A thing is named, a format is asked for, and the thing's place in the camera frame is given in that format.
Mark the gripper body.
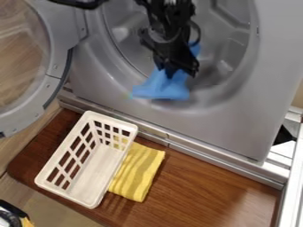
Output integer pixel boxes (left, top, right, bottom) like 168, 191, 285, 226
151, 37, 202, 79

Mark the blue cloth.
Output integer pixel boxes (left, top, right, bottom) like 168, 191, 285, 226
131, 41, 203, 101

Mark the washing machine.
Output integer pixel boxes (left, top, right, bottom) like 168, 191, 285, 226
0, 0, 303, 164

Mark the yellow cloth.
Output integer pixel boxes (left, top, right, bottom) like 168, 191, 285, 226
106, 141, 167, 203

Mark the white basket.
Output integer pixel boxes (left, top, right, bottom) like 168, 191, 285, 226
33, 110, 140, 210

